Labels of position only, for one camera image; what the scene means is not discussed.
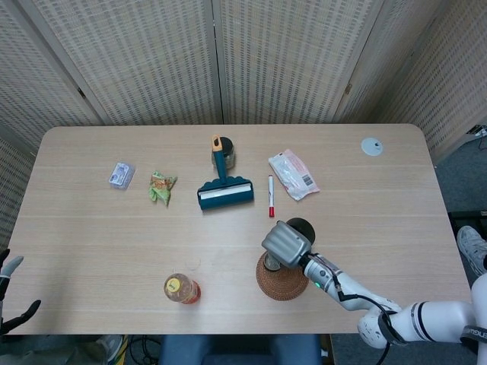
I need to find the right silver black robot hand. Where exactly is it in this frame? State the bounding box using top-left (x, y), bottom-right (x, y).
top-left (260, 220), bottom-right (311, 269)

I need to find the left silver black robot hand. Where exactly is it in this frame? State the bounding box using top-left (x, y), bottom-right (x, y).
top-left (0, 249), bottom-right (42, 338)

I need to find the black teapot with handle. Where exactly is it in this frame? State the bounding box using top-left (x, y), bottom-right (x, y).
top-left (285, 217), bottom-right (317, 246)

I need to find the round woven brown coaster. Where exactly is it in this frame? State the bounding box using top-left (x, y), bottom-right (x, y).
top-left (256, 250), bottom-right (309, 301)

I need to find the white pink plastic packet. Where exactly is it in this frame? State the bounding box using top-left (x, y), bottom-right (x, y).
top-left (268, 148), bottom-right (321, 202)

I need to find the glass jar black lid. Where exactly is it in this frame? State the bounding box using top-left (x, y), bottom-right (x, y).
top-left (210, 136), bottom-right (235, 171)

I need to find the orange drink bottle yellow cap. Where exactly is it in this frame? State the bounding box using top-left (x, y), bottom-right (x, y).
top-left (164, 273), bottom-right (202, 305)

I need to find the blue padded base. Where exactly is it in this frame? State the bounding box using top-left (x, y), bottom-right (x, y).
top-left (158, 334), bottom-right (324, 365)

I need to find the white and green shoe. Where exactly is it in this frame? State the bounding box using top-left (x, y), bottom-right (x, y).
top-left (94, 334), bottom-right (126, 363)

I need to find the crumpled green snack wrapper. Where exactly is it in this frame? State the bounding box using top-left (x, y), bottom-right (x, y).
top-left (148, 170), bottom-right (178, 208)

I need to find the small clear plastic box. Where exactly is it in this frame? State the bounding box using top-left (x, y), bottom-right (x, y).
top-left (108, 162), bottom-right (136, 190)

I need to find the grey sneaker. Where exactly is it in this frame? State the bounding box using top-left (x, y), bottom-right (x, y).
top-left (455, 225), bottom-right (487, 281)

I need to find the woven folding screen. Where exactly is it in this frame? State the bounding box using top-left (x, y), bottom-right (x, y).
top-left (0, 0), bottom-right (487, 248)

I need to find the teal lint roller orange handle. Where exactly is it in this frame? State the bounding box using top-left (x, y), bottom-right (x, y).
top-left (196, 134), bottom-right (255, 211)

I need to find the grey round cable grommet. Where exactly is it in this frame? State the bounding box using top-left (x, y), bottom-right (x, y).
top-left (360, 137), bottom-right (384, 157)

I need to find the black equipment frame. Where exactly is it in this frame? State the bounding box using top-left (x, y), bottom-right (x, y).
top-left (447, 210), bottom-right (487, 229)

